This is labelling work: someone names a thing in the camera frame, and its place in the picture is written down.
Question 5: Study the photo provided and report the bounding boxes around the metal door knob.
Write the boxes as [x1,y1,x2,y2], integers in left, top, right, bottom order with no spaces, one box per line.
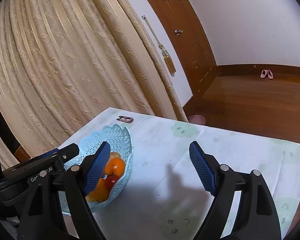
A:
[174,29,183,35]

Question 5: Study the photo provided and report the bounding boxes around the pink slippers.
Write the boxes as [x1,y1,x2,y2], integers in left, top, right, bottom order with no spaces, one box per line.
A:
[260,69,274,80]

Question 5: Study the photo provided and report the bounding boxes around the beige curtain right panel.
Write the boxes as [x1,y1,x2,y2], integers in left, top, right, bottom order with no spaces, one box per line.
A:
[0,0,186,157]

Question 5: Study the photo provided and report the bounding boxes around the pink stool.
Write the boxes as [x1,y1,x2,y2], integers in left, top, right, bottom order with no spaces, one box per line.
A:
[188,114,206,126]

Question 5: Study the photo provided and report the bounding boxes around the white patterned tablecloth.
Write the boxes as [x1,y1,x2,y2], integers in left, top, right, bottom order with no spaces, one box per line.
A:
[65,108,300,239]

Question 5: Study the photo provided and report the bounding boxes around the small green-brown fruit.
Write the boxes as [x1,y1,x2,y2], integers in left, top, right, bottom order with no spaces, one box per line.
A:
[109,152,121,161]

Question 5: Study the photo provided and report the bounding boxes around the dark nail clipper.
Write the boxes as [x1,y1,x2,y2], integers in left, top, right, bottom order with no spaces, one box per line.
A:
[116,115,134,124]

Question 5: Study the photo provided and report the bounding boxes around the gold curtain tassel tieback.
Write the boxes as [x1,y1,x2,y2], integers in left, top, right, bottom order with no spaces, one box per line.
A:
[141,15,176,76]

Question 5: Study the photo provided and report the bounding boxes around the light blue lattice fruit basket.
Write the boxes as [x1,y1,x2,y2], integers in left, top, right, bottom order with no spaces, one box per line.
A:
[64,124,133,212]

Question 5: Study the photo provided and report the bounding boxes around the red cherry tomato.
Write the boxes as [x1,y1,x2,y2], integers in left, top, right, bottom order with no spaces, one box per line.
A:
[105,174,120,191]

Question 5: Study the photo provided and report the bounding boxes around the brown wooden door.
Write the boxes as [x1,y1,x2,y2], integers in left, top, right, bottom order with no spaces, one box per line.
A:
[147,0,217,96]

